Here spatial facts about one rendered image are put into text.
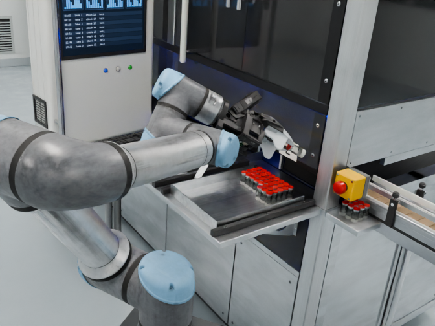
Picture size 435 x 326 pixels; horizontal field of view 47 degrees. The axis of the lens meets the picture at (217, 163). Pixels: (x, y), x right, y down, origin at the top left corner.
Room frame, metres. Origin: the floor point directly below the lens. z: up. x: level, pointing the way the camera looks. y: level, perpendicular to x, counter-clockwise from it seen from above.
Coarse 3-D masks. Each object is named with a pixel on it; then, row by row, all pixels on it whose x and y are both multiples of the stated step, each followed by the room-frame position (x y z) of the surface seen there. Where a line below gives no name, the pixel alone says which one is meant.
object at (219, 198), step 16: (208, 176) 1.50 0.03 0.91; (224, 176) 1.54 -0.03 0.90; (240, 176) 1.59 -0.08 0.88; (176, 192) 1.39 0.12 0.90; (192, 192) 1.44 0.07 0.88; (208, 192) 1.45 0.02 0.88; (224, 192) 1.46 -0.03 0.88; (240, 192) 1.47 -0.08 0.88; (192, 208) 1.31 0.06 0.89; (208, 208) 1.34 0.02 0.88; (224, 208) 1.35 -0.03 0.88; (240, 208) 1.36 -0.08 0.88; (256, 208) 1.37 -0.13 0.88; (272, 208) 1.34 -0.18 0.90; (208, 224) 1.24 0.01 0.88; (224, 224) 1.23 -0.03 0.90
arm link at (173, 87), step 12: (168, 72) 1.08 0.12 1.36; (156, 84) 1.09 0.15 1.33; (168, 84) 1.06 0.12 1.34; (180, 84) 1.07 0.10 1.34; (192, 84) 1.09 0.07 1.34; (156, 96) 1.07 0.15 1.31; (168, 96) 1.06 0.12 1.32; (180, 96) 1.06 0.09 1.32; (192, 96) 1.07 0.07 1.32; (204, 96) 1.08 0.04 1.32; (180, 108) 1.05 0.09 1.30; (192, 108) 1.07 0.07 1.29
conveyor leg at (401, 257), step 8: (400, 248) 1.32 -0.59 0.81; (400, 256) 1.31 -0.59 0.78; (408, 256) 1.31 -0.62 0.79; (392, 264) 1.33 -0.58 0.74; (400, 264) 1.31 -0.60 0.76; (392, 272) 1.32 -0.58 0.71; (400, 272) 1.31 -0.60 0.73; (392, 280) 1.32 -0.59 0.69; (400, 280) 1.31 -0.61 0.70; (392, 288) 1.31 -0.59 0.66; (400, 288) 1.31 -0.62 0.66; (384, 296) 1.33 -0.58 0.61; (392, 296) 1.31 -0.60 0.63; (384, 304) 1.32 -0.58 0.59; (392, 304) 1.31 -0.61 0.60; (384, 312) 1.32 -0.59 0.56; (392, 312) 1.31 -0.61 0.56; (376, 320) 1.34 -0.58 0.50; (384, 320) 1.31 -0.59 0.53; (392, 320) 1.32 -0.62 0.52
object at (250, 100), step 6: (246, 96) 1.20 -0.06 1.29; (252, 96) 1.18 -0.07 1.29; (258, 96) 1.20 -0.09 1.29; (240, 102) 1.14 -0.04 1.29; (246, 102) 1.15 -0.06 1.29; (252, 102) 1.17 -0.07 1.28; (258, 102) 1.20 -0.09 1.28; (234, 108) 1.12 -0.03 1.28; (240, 108) 1.13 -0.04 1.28; (246, 108) 1.14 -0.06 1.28
